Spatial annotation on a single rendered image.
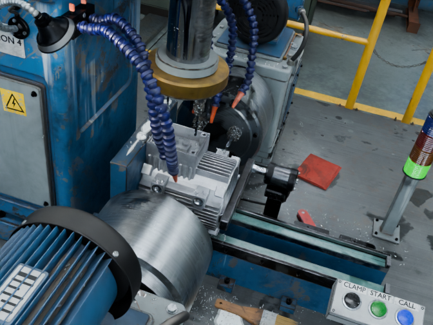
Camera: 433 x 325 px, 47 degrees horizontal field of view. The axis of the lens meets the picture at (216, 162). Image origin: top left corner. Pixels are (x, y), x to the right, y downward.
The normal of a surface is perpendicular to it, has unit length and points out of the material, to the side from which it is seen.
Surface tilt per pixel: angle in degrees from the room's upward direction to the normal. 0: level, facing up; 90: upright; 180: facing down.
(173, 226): 24
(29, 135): 90
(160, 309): 0
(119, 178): 90
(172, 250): 36
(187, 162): 90
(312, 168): 0
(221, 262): 90
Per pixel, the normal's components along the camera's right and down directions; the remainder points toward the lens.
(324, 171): 0.08, -0.78
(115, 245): 0.70, -0.41
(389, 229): -0.30, 0.56
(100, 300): 0.92, -0.04
